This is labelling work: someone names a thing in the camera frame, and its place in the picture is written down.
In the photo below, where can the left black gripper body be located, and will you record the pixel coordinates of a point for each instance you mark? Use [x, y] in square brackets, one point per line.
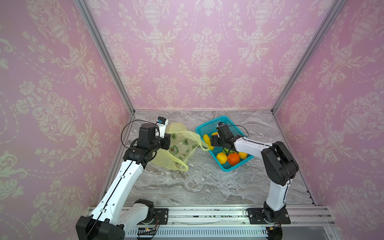
[164, 143]

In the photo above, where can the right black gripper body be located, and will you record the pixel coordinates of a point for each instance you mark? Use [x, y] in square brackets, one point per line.
[214, 140]

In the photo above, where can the green fruit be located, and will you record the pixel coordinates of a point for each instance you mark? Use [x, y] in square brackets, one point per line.
[227, 151]

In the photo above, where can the yellow round fruit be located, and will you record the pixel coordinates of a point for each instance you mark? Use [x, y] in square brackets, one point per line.
[222, 158]

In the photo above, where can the yellow plastic bag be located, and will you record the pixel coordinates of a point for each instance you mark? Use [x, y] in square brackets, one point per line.
[183, 145]

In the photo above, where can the yellow lemon fruit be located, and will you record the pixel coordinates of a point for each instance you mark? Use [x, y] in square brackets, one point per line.
[243, 156]

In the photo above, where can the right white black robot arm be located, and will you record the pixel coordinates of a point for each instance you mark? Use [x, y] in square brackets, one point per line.
[280, 165]

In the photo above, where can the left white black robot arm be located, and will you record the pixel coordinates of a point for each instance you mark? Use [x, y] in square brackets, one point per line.
[107, 221]

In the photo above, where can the teal plastic basket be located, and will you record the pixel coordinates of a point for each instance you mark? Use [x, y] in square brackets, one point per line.
[230, 132]

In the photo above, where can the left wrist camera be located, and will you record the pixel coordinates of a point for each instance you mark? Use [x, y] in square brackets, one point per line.
[162, 123]

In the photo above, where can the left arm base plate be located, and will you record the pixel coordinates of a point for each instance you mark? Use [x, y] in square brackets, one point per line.
[160, 217]

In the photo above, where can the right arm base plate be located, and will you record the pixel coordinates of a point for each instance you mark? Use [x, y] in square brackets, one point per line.
[258, 216]

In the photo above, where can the left corner aluminium post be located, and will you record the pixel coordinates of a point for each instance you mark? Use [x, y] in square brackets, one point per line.
[102, 48]

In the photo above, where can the corner aluminium post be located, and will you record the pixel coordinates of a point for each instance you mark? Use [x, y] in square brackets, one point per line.
[319, 35]
[102, 48]

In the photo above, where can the right corner aluminium post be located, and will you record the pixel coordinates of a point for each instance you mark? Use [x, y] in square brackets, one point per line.
[319, 35]

